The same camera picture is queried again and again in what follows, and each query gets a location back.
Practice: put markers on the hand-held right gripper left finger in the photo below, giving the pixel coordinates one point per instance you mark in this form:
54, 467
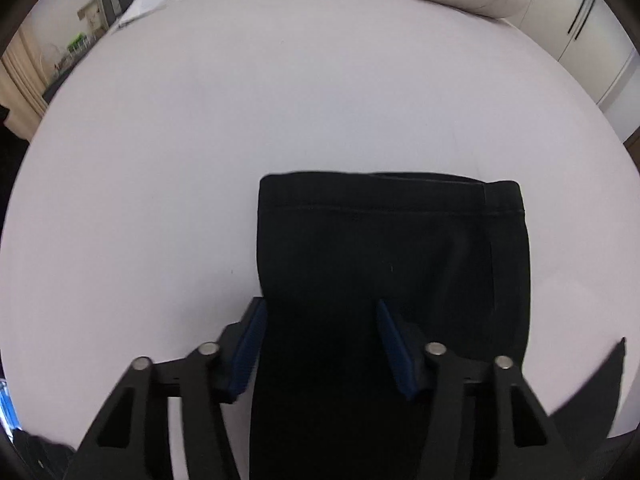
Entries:
249, 345

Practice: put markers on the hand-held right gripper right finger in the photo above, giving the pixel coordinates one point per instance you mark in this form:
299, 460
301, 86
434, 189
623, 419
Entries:
395, 345

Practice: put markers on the black pants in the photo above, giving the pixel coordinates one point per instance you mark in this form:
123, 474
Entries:
370, 245

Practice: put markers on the bed with white sheet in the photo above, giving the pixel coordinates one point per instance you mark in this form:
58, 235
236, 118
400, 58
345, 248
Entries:
250, 135

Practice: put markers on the dark nightstand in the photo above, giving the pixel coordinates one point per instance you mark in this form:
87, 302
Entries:
62, 75

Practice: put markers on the beige curtain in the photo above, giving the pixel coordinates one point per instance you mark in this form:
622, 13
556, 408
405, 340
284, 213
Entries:
20, 85

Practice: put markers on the white wardrobe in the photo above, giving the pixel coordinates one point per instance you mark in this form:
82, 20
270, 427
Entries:
585, 25

